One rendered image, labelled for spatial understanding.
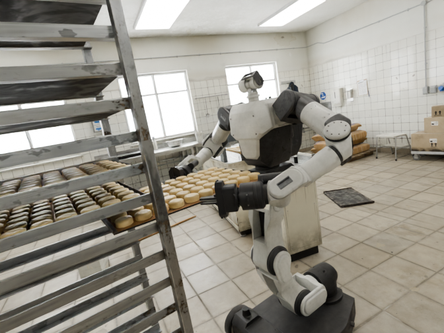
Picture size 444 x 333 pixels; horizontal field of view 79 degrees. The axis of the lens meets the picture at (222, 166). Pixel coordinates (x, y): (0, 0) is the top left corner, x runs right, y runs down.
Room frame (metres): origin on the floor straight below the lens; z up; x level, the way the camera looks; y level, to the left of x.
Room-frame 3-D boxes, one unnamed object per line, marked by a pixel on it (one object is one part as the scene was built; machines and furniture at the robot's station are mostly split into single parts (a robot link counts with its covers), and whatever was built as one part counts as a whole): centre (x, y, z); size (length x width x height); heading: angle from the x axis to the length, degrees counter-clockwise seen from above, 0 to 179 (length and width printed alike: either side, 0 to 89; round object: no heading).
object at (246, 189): (0.84, -0.03, 1.07); 0.12 x 0.10 x 0.13; 78
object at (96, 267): (2.59, 1.48, 0.08); 0.30 x 0.22 x 0.16; 11
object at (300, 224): (2.45, -0.50, 0.45); 0.70 x 0.34 x 0.90; 16
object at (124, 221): (0.75, 0.31, 1.08); 0.05 x 0.05 x 0.02
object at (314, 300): (1.34, -0.32, 0.28); 0.21 x 0.20 x 0.13; 123
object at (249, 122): (1.30, -0.25, 1.24); 0.34 x 0.30 x 0.36; 33
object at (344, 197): (3.33, -1.55, 0.02); 0.60 x 0.40 x 0.03; 177
